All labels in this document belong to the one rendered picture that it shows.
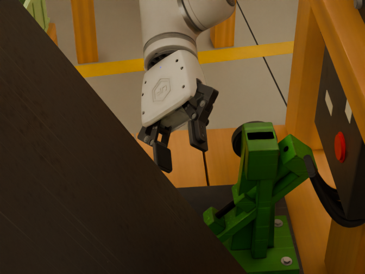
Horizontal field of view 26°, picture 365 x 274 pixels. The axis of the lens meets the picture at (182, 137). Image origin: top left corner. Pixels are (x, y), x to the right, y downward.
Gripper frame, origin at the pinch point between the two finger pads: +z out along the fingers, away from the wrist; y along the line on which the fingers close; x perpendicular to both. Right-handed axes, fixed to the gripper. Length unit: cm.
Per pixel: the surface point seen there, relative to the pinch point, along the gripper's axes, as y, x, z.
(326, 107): 26.0, -3.5, 9.0
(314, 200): -8, 48, -12
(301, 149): 6.3, 22.4, -6.1
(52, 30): -68, 30, -86
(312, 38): 8.1, 31.0, -33.2
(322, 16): 32.7, -12.1, 4.6
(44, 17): -64, 24, -85
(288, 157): 5.1, 20.0, -4.2
